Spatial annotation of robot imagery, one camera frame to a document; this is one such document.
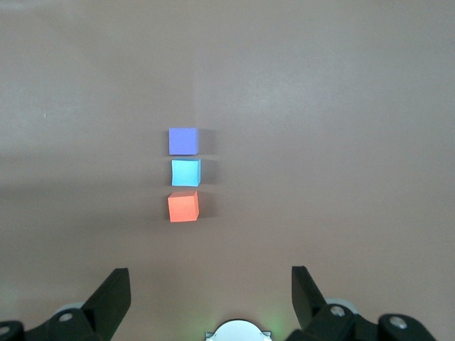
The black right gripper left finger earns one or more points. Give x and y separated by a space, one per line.
106 309

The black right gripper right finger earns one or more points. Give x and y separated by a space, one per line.
309 305

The light blue foam block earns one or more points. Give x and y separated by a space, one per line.
185 172

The orange foam block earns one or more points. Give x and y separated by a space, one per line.
182 207

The purple foam block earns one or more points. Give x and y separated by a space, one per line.
182 141

